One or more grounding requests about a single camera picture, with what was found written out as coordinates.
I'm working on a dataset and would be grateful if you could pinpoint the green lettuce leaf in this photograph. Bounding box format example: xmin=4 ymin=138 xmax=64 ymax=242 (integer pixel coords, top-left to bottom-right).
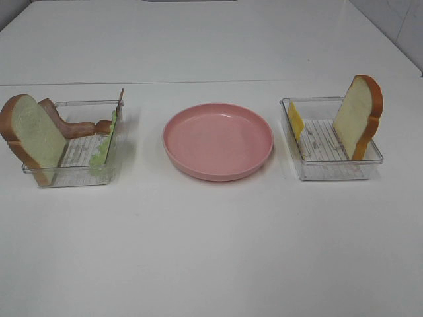
xmin=89 ymin=124 xmax=116 ymax=176

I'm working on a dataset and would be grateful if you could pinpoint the long bacon strip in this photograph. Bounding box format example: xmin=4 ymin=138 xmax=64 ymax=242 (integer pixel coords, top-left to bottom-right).
xmin=38 ymin=98 xmax=95 ymax=139

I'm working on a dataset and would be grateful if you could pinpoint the bread slice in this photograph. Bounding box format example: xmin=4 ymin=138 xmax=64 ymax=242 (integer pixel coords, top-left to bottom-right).
xmin=1 ymin=94 xmax=67 ymax=169
xmin=333 ymin=75 xmax=383 ymax=160

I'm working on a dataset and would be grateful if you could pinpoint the pink round plate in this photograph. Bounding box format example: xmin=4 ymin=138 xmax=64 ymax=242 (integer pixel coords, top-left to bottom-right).
xmin=163 ymin=103 xmax=274 ymax=182

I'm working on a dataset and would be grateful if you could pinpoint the yellow cheese slice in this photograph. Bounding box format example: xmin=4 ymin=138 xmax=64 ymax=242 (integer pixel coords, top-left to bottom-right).
xmin=288 ymin=101 xmax=305 ymax=142

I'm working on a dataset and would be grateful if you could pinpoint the right clear plastic tray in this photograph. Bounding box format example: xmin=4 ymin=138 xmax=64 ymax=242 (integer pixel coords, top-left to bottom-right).
xmin=280 ymin=96 xmax=383 ymax=181

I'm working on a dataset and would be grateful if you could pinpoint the clear plastic tray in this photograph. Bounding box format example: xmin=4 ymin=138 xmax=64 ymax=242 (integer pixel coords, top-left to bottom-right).
xmin=22 ymin=100 xmax=125 ymax=188
xmin=280 ymin=96 xmax=383 ymax=181

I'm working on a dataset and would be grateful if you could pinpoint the left clear plastic tray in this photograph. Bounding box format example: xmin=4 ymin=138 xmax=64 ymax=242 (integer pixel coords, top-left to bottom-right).
xmin=22 ymin=100 xmax=125 ymax=188

